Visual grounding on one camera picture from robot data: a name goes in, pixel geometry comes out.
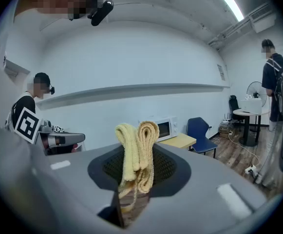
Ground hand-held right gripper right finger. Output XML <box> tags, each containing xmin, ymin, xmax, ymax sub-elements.
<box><xmin>129</xmin><ymin>142</ymin><xmax>270</xmax><ymax>234</ymax></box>

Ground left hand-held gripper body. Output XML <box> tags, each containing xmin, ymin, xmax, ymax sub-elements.
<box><xmin>14</xmin><ymin>106</ymin><xmax>59</xmax><ymax>156</ymax></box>

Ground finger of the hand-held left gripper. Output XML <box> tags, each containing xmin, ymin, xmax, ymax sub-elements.
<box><xmin>47</xmin><ymin>132</ymin><xmax>86</xmax><ymax>146</ymax></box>

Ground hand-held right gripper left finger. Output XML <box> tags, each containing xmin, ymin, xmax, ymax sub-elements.
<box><xmin>0</xmin><ymin>125</ymin><xmax>126</xmax><ymax>234</ymax></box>

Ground yellow cloth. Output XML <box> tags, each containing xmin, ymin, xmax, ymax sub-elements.
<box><xmin>114</xmin><ymin>120</ymin><xmax>160</xmax><ymax>213</ymax></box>

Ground white box appliance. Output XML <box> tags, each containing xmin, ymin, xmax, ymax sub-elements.
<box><xmin>138</xmin><ymin>116</ymin><xmax>178</xmax><ymax>142</ymax></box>

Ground white power strip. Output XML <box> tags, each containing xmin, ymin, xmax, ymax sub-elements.
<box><xmin>245</xmin><ymin>164</ymin><xmax>258</xmax><ymax>176</ymax></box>

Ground small yellow wooden table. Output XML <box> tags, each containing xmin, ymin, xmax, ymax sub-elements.
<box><xmin>157</xmin><ymin>133</ymin><xmax>197</xmax><ymax>150</ymax></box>

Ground blue chair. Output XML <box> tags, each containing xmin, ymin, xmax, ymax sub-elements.
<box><xmin>187</xmin><ymin>117</ymin><xmax>219</xmax><ymax>158</ymax></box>

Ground cardboard box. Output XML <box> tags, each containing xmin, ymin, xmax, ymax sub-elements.
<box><xmin>218</xmin><ymin>123</ymin><xmax>234</xmax><ymax>135</ymax></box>

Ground round table with black base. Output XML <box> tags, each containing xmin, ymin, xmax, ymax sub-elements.
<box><xmin>232</xmin><ymin>108</ymin><xmax>271</xmax><ymax>147</ymax></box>

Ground black office chair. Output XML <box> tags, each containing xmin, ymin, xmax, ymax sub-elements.
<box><xmin>228</xmin><ymin>95</ymin><xmax>245</xmax><ymax>131</ymax></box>

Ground white box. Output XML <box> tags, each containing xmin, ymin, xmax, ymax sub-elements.
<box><xmin>240</xmin><ymin>98</ymin><xmax>263</xmax><ymax>114</ymax></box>

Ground black standing fan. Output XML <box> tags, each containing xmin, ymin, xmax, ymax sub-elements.
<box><xmin>246</xmin><ymin>81</ymin><xmax>268</xmax><ymax>107</ymax></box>

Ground white ceiling pipes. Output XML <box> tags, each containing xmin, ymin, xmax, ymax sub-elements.
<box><xmin>207</xmin><ymin>16</ymin><xmax>254</xmax><ymax>50</ymax></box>

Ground white air conditioner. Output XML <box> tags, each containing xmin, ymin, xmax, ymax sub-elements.
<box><xmin>248</xmin><ymin>5</ymin><xmax>277</xmax><ymax>34</ymax></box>

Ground ceiling tube light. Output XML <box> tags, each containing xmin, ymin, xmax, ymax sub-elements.
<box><xmin>213</xmin><ymin>0</ymin><xmax>245</xmax><ymax>22</ymax></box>

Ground white floor cable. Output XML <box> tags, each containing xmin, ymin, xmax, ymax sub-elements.
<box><xmin>225</xmin><ymin>130</ymin><xmax>260</xmax><ymax>167</ymax></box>

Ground black head-worn camera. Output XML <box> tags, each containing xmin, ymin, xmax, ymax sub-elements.
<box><xmin>87</xmin><ymin>0</ymin><xmax>114</xmax><ymax>26</ymax></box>

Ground paper wall notice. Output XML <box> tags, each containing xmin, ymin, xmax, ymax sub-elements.
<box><xmin>217</xmin><ymin>64</ymin><xmax>226</xmax><ymax>81</ymax></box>

